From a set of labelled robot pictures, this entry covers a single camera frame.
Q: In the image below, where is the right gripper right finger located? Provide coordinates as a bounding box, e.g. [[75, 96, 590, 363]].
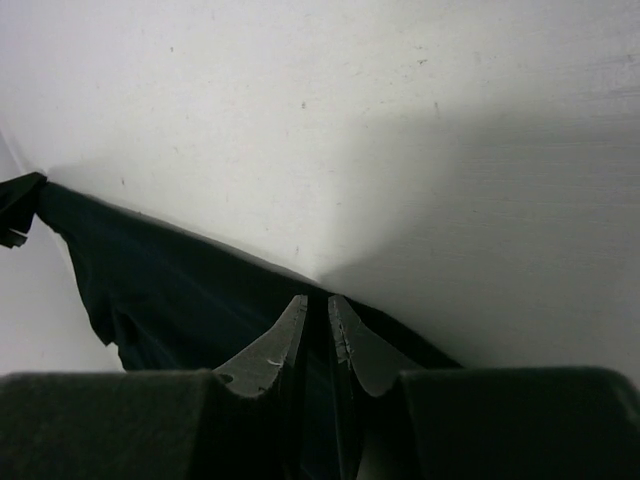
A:
[[328, 296, 639, 479]]

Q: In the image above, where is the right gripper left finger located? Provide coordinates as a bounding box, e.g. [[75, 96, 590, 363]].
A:
[[1, 295, 308, 479]]

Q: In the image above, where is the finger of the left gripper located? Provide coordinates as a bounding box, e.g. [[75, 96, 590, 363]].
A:
[[0, 172, 47, 249]]

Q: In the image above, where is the black t-shirt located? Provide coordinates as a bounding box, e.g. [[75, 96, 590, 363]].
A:
[[37, 182, 464, 480]]

